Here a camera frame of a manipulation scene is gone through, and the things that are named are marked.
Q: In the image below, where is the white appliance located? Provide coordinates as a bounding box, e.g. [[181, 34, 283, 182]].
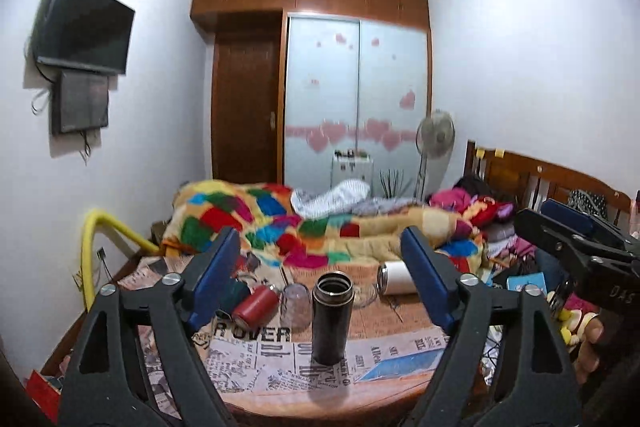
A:
[[330, 150, 374, 196]]

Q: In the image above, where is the pile of pink clothes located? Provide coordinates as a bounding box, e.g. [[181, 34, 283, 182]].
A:
[[429, 173, 517, 229]]

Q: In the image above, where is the colourful patchwork blanket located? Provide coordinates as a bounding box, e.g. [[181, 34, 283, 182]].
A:
[[161, 179, 487, 272]]

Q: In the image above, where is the teal cup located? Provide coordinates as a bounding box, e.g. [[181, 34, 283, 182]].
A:
[[219, 279, 252, 314]]

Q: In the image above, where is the black and white bag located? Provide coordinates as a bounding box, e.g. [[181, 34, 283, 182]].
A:
[[567, 189, 609, 222]]

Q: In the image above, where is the blue box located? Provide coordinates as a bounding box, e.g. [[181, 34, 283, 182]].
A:
[[506, 273, 549, 296]]

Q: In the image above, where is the small black monitor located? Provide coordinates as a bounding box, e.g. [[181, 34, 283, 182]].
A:
[[51, 69, 110, 136]]

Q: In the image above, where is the yellow plush toy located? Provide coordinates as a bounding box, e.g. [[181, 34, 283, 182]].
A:
[[556, 306, 597, 347]]

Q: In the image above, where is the newspaper print tablecloth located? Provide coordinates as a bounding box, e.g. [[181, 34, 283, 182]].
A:
[[117, 254, 498, 419]]

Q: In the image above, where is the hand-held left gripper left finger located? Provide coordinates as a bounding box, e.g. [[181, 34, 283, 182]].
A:
[[57, 227, 241, 427]]

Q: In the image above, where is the white cable loop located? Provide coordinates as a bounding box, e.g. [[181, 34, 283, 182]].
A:
[[30, 89, 52, 116]]

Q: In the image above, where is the white striped cloth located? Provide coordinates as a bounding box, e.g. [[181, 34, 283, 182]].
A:
[[291, 180, 372, 221]]

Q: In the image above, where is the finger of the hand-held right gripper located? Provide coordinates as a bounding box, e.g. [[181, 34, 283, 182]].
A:
[[514, 208, 632, 280], [541, 198, 640, 254]]

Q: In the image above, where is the wooden bed headboard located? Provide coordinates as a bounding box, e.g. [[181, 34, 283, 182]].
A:
[[464, 140, 634, 229]]

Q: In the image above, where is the red box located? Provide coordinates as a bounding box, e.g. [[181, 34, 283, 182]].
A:
[[25, 369, 64, 424]]

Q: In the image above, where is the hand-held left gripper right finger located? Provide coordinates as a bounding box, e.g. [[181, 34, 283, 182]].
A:
[[400, 225, 584, 427]]

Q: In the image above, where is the person's right hand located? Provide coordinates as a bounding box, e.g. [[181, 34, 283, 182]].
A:
[[575, 314, 607, 387]]

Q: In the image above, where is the brown wooden door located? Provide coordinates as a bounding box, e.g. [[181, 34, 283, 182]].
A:
[[211, 32, 282, 186]]

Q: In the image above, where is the red cup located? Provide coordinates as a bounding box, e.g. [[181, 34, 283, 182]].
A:
[[231, 285, 280, 329]]

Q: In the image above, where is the yellow pipe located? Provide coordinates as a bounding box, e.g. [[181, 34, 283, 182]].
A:
[[79, 208, 161, 314]]

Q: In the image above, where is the black steel thermos cup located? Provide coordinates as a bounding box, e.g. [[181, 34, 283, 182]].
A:
[[312, 272, 355, 366]]

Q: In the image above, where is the white standing fan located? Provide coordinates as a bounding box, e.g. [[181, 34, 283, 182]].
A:
[[414, 109, 456, 202]]

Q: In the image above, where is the clear glass cup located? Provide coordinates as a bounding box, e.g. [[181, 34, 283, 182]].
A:
[[279, 283, 313, 333]]

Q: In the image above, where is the clear glass dish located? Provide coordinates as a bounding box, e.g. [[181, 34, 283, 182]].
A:
[[352, 284, 382, 308]]

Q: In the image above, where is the wall-mounted black television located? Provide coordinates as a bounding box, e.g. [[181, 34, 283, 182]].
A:
[[30, 0, 136, 76]]

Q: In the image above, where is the wooden wardrobe with sliding doors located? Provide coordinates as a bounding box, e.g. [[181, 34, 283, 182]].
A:
[[190, 0, 434, 200]]

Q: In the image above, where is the white cup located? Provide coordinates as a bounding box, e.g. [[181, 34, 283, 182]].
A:
[[377, 261, 417, 296]]

